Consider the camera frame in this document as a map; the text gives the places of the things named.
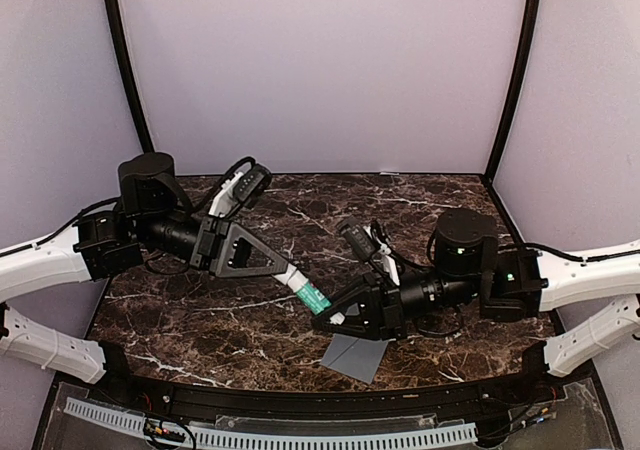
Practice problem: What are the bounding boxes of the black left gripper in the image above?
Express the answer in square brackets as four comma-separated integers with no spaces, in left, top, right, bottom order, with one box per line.
[135,209,293,279]

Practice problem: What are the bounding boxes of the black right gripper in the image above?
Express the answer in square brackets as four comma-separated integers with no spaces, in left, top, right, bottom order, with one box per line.
[310,265,481,342]

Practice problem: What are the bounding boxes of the green white glue stick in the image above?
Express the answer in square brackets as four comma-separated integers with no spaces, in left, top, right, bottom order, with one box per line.
[287,271,332,315]

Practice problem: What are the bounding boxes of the grey paper envelope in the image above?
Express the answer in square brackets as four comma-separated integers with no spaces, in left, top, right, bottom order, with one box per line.
[320,334,388,384]

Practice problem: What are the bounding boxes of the white glue stick cap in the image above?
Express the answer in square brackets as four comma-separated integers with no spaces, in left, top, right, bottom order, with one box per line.
[274,264,298,287]

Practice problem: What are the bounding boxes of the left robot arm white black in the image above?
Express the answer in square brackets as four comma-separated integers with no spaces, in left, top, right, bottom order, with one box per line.
[1,152,296,406]

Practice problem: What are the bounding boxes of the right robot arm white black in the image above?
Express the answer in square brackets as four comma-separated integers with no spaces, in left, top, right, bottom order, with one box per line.
[312,208,639,404]

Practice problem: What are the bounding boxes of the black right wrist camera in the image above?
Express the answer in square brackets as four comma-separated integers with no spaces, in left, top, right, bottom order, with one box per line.
[337,217,379,263]

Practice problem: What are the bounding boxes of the white slotted cable duct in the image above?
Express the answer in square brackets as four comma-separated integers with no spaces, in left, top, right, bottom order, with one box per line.
[63,398,478,449]

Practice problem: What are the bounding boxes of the black left frame post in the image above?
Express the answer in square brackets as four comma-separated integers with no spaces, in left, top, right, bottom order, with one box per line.
[103,0,155,153]

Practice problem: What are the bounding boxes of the black frame post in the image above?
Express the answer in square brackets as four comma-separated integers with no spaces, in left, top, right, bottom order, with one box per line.
[103,0,155,153]
[482,0,545,186]

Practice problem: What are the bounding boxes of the black right frame post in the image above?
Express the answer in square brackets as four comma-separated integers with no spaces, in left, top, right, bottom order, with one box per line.
[482,0,545,186]

